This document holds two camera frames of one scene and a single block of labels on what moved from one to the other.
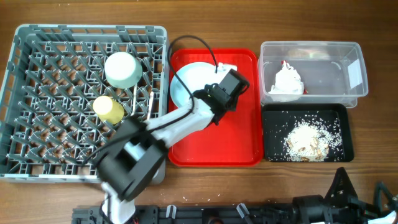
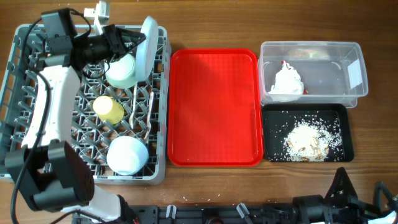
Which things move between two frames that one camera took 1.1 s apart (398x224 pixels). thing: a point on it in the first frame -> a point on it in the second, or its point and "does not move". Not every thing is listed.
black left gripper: x=234 y=103 -> x=114 y=35
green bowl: x=122 y=70 does not move
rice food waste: x=313 y=138 does not move
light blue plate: x=196 y=76 -> x=147 y=54
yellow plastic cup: x=108 y=109 does not move
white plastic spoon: x=152 y=94 does not move
